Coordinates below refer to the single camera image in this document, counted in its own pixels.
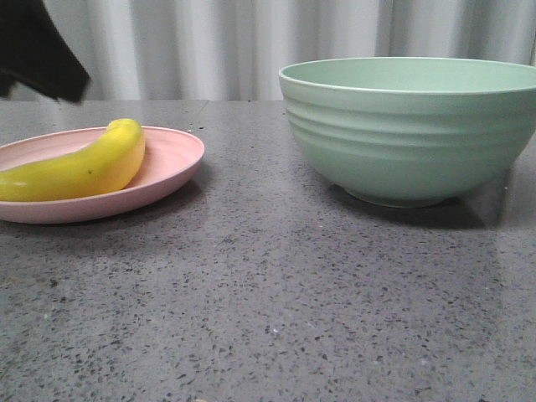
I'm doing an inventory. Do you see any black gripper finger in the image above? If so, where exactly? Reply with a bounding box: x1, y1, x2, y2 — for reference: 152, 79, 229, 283
1, 0, 90, 103

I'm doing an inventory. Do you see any green ribbed bowl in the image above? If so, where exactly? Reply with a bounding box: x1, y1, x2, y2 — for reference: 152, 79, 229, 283
279, 57, 535, 208

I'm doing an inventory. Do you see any white pleated curtain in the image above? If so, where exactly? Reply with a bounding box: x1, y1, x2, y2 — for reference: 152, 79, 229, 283
42, 1, 535, 101

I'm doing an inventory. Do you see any yellow banana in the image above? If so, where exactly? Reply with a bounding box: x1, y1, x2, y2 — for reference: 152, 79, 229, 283
1, 118, 146, 202

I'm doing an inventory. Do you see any pink plate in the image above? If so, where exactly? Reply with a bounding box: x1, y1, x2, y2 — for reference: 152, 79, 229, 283
1, 126, 205, 224

